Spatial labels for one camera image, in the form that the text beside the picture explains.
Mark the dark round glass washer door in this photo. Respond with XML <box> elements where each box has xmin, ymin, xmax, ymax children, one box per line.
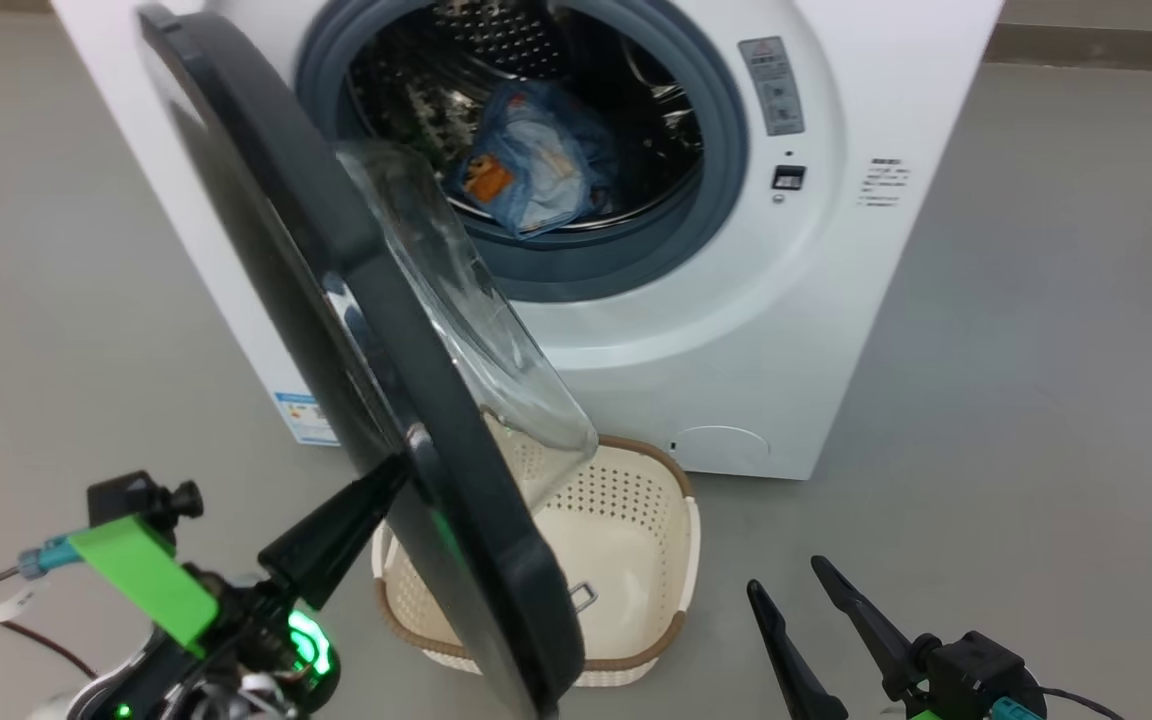
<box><xmin>136</xmin><ymin>3</ymin><xmax>600</xmax><ymax>720</ymax></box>

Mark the right camera cable teal plug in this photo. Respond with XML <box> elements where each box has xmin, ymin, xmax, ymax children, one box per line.
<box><xmin>991</xmin><ymin>686</ymin><xmax>1129</xmax><ymax>720</ymax></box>

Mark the left camera cable teal plug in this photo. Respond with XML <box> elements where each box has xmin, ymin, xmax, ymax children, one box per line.
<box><xmin>0</xmin><ymin>535</ymin><xmax>99</xmax><ymax>681</ymax></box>

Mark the blue energy label sticker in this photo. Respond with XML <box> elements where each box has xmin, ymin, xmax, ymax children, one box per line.
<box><xmin>273</xmin><ymin>391</ymin><xmax>339</xmax><ymax>447</ymax></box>

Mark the camera cable teal plug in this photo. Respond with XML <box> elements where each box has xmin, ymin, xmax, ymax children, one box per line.
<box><xmin>991</xmin><ymin>686</ymin><xmax>1129</xmax><ymax>720</ymax></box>
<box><xmin>0</xmin><ymin>535</ymin><xmax>99</xmax><ymax>681</ymax></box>

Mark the blue cartoon print garment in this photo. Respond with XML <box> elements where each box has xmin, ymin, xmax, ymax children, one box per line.
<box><xmin>449</xmin><ymin>78</ymin><xmax>622</xmax><ymax>239</ymax></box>

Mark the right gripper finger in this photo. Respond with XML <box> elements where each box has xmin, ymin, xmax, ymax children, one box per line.
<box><xmin>746</xmin><ymin>580</ymin><xmax>850</xmax><ymax>720</ymax></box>
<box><xmin>811</xmin><ymin>555</ymin><xmax>929</xmax><ymax>703</ymax></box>

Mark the stainless steel washing machine drum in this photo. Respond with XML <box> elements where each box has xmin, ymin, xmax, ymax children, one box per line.
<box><xmin>341</xmin><ymin>0</ymin><xmax>707</xmax><ymax>236</ymax></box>

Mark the cream laundry basket brown rim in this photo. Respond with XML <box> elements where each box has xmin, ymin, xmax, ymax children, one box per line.
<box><xmin>371</xmin><ymin>405</ymin><xmax>702</xmax><ymax>688</ymax></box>

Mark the white front-load washing machine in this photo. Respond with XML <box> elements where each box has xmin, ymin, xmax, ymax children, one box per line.
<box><xmin>49</xmin><ymin>0</ymin><xmax>1007</xmax><ymax>481</ymax></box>

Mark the green left camera mount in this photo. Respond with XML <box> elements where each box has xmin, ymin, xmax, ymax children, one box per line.
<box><xmin>68</xmin><ymin>515</ymin><xmax>221</xmax><ymax>649</ymax></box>

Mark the round white filter cover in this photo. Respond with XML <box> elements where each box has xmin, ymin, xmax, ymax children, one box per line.
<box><xmin>673</xmin><ymin>425</ymin><xmax>771</xmax><ymax>471</ymax></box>

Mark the grey warning label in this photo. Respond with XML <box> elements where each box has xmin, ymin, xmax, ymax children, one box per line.
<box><xmin>738</xmin><ymin>37</ymin><xmax>806</xmax><ymax>137</ymax></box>

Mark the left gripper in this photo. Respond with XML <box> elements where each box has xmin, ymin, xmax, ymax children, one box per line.
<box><xmin>86</xmin><ymin>455</ymin><xmax>413</xmax><ymax>720</ymax></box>

